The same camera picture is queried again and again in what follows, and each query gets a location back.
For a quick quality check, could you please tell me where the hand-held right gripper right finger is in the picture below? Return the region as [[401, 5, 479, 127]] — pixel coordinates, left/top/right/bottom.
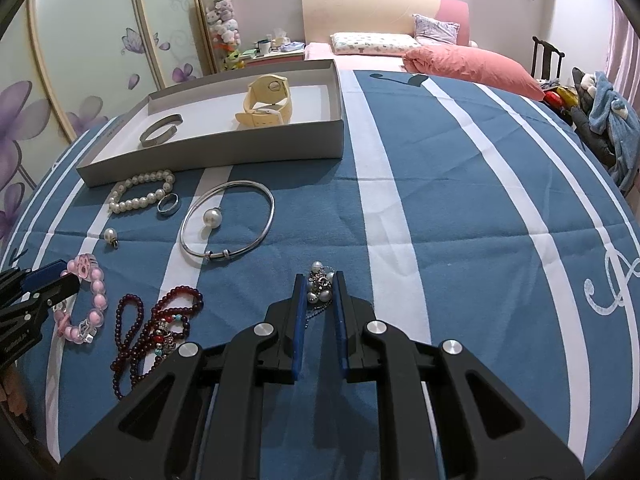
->
[[325, 271, 586, 480]]

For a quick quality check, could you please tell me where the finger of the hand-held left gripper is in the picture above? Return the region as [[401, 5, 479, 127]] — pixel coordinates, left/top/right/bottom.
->
[[0, 274, 81, 333], [0, 259, 68, 295]]

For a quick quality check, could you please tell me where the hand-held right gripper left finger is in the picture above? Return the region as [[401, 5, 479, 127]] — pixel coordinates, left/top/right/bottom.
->
[[57, 273, 321, 480]]

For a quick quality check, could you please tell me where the pink bead bracelet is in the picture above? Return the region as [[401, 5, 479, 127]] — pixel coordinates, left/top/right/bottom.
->
[[52, 254, 108, 345]]

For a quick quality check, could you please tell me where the thin silver bangle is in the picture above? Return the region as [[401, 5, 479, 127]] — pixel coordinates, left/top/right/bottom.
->
[[180, 180, 276, 265]]

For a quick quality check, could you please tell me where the white pearl bracelet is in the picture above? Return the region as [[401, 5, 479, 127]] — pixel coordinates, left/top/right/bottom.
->
[[107, 169, 177, 216]]

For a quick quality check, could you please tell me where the grey cardboard box tray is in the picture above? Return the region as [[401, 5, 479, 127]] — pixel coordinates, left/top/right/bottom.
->
[[76, 59, 346, 188]]

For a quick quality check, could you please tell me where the person's left hand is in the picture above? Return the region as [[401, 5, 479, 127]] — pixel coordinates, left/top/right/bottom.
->
[[0, 367, 27, 418]]

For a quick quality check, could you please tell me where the cream wrist watch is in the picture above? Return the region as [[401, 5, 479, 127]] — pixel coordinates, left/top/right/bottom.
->
[[235, 74, 293, 128]]

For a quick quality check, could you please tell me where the pink nightstand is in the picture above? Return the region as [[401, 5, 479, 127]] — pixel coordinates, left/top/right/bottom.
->
[[240, 47, 307, 67]]

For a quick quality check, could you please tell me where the pink bed sheet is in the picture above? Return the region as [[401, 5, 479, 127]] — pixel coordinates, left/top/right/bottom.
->
[[304, 41, 416, 73]]

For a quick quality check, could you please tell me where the flower print sliding wardrobe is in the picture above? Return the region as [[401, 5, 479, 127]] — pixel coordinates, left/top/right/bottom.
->
[[0, 0, 221, 241]]

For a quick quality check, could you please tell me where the white patterned pillow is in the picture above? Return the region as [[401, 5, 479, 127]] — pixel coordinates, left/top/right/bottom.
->
[[330, 31, 423, 57]]

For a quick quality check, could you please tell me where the pink pillow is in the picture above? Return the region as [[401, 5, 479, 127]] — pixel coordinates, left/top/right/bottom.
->
[[402, 44, 546, 102]]

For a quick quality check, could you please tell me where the small floral pillow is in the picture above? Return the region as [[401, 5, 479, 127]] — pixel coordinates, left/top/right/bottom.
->
[[412, 14, 461, 46]]

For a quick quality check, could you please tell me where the red and yellow toy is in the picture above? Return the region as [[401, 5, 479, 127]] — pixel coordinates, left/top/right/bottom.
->
[[542, 85, 576, 112]]

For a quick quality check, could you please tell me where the stack of plush toys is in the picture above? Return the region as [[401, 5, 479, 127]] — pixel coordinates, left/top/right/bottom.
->
[[202, 0, 246, 72]]

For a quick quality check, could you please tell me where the cream and pink headboard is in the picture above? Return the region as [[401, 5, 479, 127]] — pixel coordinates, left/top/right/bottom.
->
[[301, 0, 471, 47]]

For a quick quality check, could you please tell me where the dark clothing pile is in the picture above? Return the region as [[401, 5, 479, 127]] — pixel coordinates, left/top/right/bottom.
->
[[570, 67, 618, 167]]

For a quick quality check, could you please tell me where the dark wooden chair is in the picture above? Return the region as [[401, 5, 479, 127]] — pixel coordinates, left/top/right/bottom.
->
[[531, 36, 566, 80]]

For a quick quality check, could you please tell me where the light blue garment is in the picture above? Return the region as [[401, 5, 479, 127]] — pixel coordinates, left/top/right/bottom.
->
[[587, 72, 640, 191]]

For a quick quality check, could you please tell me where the pink curtain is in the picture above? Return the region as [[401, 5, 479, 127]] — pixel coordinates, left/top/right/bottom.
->
[[607, 10, 640, 111]]

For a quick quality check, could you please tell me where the silver cuff bracelet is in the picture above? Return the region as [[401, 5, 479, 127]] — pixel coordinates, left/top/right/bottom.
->
[[139, 114, 184, 148]]

